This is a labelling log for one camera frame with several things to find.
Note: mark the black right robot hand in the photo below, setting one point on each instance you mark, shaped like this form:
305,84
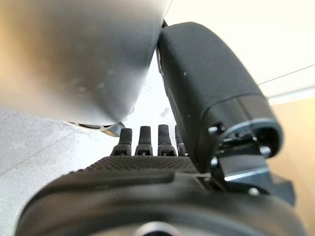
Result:
137,191

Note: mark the grey metal bowl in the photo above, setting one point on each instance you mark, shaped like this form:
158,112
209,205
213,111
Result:
73,56

